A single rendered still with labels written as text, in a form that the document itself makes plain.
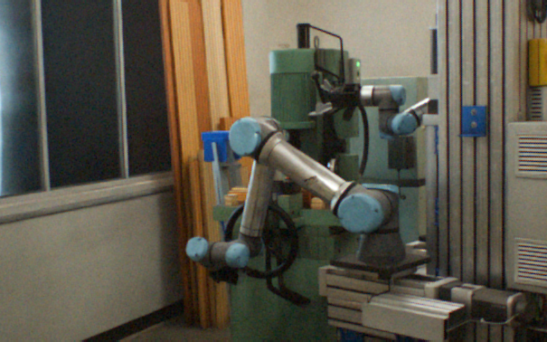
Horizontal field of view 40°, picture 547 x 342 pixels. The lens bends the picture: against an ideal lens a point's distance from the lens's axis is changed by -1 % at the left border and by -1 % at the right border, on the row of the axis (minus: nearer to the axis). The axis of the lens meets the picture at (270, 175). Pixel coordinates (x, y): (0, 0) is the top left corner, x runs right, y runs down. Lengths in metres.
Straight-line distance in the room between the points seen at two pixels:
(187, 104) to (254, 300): 1.79
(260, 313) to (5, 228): 1.31
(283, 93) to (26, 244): 1.52
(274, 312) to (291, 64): 0.96
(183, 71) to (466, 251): 2.57
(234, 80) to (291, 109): 2.06
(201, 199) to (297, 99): 1.61
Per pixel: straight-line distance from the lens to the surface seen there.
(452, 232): 2.38
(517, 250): 2.23
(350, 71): 3.24
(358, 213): 2.17
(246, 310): 3.06
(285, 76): 2.96
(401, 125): 2.62
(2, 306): 3.73
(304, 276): 2.92
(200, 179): 4.41
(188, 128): 4.51
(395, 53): 5.31
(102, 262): 4.20
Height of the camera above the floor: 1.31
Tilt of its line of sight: 6 degrees down
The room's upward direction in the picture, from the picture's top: 2 degrees counter-clockwise
